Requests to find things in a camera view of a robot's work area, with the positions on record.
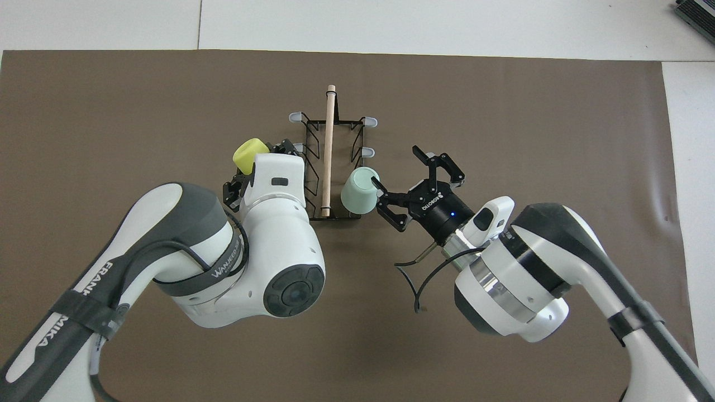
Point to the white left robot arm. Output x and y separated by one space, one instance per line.
268 234

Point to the mint green plastic cup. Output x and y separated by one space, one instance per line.
358 192

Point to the large brown table mat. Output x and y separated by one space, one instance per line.
363 346

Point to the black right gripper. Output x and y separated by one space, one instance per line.
438 212

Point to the grey ribbed device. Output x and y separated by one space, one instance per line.
698 12

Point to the yellow plastic cup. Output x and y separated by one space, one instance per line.
250 155

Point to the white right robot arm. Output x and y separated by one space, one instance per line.
514 279

